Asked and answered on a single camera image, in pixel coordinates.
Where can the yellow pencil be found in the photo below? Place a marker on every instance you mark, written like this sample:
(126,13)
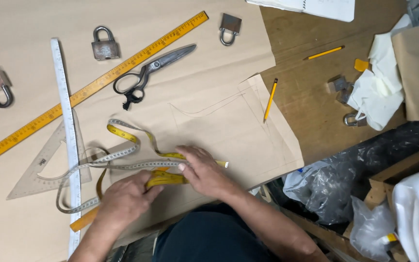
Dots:
(270,101)
(324,53)

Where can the person's left hand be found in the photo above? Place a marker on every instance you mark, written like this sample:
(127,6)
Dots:
(122,202)

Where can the white crumpled cloth pieces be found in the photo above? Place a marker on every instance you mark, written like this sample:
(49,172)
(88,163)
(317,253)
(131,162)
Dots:
(376,94)

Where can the white fabric roll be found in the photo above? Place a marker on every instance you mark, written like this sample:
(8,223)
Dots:
(418,214)

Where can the yellow and white tape measure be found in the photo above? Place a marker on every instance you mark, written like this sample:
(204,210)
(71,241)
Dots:
(122,154)

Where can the yellow tailor chalk piece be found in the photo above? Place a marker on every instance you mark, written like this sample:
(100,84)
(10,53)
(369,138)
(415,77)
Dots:
(361,64)

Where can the white straight ruler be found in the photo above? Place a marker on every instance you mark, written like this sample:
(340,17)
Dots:
(64,91)

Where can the white spiral notebook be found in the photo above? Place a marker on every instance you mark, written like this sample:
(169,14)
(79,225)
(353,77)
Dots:
(326,8)

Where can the wooden crate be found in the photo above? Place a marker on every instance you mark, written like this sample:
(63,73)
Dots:
(380,182)

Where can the pair of small grey padlocks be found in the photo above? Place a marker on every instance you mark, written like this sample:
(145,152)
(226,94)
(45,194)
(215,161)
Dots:
(338,85)

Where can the dark square padlock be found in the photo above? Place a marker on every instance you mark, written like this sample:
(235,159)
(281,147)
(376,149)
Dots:
(230,22)

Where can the clear plastic bag with tube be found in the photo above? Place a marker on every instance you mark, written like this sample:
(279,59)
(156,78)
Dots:
(371,229)

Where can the small steel padlock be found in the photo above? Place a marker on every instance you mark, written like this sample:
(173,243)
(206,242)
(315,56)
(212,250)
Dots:
(351,120)

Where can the black plastic bag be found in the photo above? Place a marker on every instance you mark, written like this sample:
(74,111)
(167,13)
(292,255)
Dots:
(376,153)

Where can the person's dark navy clothing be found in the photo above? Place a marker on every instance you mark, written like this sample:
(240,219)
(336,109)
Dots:
(209,236)

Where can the long yellow wooden ruler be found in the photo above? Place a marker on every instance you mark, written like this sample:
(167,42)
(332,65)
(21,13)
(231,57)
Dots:
(122,69)

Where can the brown paper pattern piece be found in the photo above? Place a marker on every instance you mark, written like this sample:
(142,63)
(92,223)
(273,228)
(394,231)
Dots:
(231,145)

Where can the large brown paper sheet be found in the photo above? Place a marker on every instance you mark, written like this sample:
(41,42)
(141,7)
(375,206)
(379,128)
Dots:
(16,225)

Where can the person's right hand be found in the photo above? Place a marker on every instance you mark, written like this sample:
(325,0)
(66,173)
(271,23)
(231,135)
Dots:
(209,178)

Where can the rusty grey padlock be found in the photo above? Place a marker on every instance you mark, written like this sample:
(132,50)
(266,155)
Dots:
(105,49)

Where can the clear plastic set square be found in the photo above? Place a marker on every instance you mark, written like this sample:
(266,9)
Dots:
(31,183)

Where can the clear crumpled plastic bag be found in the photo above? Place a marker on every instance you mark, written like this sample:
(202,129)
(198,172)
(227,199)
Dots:
(304,182)

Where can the short orange ruler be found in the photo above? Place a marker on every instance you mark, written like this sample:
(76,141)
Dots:
(82,222)

